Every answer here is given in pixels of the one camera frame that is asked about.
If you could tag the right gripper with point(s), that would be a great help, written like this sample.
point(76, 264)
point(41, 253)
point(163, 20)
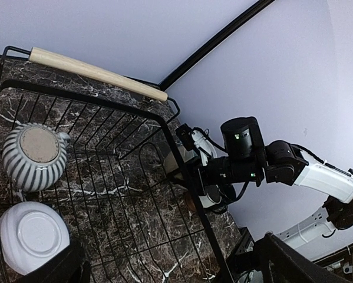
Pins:
point(223, 170)

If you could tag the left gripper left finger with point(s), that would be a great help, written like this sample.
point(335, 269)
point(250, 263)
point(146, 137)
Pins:
point(72, 264)

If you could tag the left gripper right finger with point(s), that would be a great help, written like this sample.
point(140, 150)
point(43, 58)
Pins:
point(277, 259)

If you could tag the white ceramic bowl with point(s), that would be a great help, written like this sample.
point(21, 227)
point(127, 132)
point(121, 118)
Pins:
point(31, 234)

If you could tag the beige ceramic bowl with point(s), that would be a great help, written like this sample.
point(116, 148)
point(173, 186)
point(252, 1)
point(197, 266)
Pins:
point(171, 165)

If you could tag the striped grey white bowl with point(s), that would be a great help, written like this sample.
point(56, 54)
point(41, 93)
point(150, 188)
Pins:
point(34, 156)

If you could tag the white cup brown band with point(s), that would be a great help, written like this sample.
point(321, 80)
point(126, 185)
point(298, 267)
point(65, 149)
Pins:
point(211, 198)

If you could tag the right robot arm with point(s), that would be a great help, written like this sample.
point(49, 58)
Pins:
point(291, 165)

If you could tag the black wire dish rack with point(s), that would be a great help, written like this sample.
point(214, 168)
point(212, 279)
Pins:
point(114, 195)

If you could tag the black right frame post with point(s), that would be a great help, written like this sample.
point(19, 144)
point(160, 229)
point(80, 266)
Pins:
point(214, 42)

